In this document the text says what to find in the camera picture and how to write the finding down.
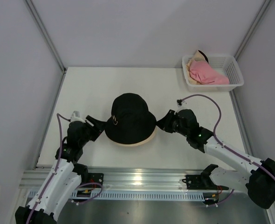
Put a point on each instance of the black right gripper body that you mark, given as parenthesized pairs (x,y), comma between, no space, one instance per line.
(174,126)

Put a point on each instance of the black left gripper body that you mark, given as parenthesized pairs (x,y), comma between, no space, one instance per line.
(91,133)

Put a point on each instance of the cream bucket hat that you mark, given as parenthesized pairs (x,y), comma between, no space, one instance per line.
(139,143)

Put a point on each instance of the black bucket hat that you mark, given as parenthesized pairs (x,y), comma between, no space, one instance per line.
(130,121)

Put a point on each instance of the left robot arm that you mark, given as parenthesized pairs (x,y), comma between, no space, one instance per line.
(66,174)

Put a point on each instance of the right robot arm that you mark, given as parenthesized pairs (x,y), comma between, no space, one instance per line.
(250,175)

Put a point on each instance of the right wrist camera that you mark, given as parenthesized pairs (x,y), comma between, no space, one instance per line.
(181,105)

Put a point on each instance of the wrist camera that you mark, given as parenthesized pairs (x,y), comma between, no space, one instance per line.
(76,117)
(181,105)

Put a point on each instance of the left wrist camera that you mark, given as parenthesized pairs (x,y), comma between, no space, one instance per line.
(76,117)

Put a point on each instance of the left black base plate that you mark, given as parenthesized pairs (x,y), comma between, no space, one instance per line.
(94,180)

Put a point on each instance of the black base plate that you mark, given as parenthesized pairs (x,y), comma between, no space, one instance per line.
(94,180)
(200,182)

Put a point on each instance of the aluminium mounting rail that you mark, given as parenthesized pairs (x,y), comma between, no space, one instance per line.
(138,179)

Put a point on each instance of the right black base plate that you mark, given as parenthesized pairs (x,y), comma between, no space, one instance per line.
(200,182)

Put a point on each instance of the white slotted cable duct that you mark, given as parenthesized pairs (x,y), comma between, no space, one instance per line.
(151,196)

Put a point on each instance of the left aluminium frame post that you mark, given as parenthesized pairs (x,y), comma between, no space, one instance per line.
(43,31)

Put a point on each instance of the aluminium frame post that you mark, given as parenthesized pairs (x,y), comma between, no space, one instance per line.
(261,13)
(43,31)

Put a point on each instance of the right aluminium frame post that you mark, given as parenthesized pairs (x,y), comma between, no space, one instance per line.
(261,13)

